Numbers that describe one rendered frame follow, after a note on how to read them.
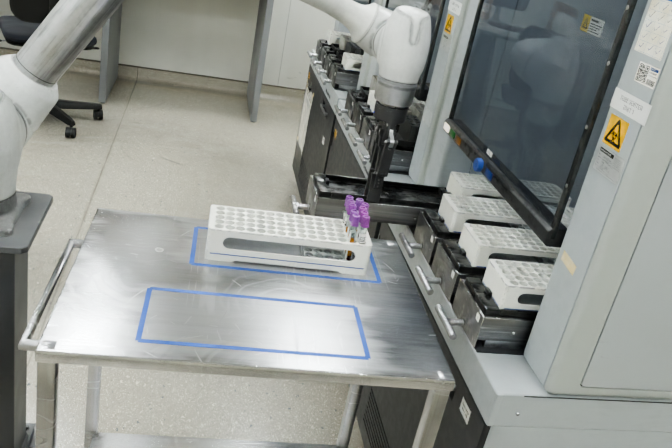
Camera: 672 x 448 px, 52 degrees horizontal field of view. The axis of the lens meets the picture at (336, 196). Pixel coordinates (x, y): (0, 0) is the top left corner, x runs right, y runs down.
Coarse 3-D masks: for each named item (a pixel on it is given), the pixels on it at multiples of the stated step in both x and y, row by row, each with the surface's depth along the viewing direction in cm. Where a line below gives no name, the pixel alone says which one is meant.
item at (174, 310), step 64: (64, 256) 123; (128, 256) 120; (192, 256) 123; (384, 256) 137; (64, 320) 100; (128, 320) 103; (192, 320) 106; (256, 320) 109; (320, 320) 112; (384, 320) 116; (384, 384) 103; (448, 384) 104
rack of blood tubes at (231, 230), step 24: (216, 216) 126; (240, 216) 129; (264, 216) 129; (288, 216) 132; (312, 216) 133; (216, 240) 122; (240, 240) 131; (264, 240) 123; (288, 240) 124; (312, 240) 124; (336, 240) 126; (288, 264) 126; (312, 264) 126; (336, 264) 127; (360, 264) 128
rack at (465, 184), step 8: (456, 176) 174; (464, 176) 175; (472, 176) 178; (480, 176) 178; (448, 184) 177; (456, 184) 172; (464, 184) 170; (472, 184) 173; (480, 184) 173; (488, 184) 173; (456, 192) 171; (464, 192) 169; (472, 192) 169; (480, 192) 170; (488, 192) 170; (496, 192) 170; (568, 200) 174
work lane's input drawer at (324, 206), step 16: (320, 176) 170; (336, 176) 173; (320, 192) 162; (336, 192) 163; (352, 192) 169; (384, 192) 172; (400, 192) 174; (416, 192) 176; (432, 192) 178; (448, 192) 174; (304, 208) 169; (320, 208) 163; (336, 208) 163; (384, 208) 165; (400, 208) 166; (416, 208) 167; (432, 208) 169; (400, 224) 168
